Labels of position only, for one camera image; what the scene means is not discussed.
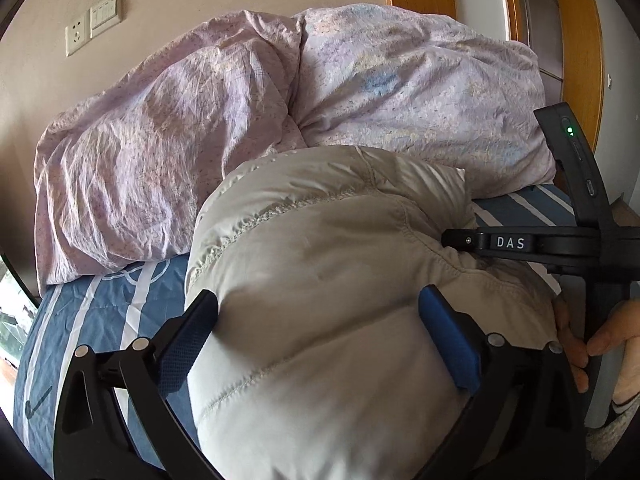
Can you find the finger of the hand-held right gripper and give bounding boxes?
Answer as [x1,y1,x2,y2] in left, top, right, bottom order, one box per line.
[442,227,549,262]

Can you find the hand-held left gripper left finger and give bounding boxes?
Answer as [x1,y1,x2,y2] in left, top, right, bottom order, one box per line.
[52,289,221,480]

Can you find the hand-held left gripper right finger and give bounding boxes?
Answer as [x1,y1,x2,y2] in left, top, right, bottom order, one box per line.
[419,285,586,480]

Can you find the beige down jacket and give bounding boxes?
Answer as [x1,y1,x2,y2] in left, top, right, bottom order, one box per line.
[185,145,562,480]

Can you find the person's right hand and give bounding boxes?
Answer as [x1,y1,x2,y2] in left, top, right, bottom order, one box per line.
[552,294,640,397]

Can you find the blue white striped bed sheet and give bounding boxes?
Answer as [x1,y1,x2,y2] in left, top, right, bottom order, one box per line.
[12,182,581,480]

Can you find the window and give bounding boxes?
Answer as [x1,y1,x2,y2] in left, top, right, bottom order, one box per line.
[0,255,42,367]

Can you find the grey shaggy rug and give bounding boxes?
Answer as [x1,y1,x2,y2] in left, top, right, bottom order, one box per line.
[585,422,632,480]

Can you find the pink patterned duvet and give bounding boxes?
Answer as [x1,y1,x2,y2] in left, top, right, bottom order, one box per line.
[34,2,557,286]

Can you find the white wall socket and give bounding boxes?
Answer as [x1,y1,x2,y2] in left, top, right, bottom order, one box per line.
[64,20,91,57]

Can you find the white light switch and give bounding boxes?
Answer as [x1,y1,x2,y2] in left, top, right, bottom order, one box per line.
[90,0,123,39]

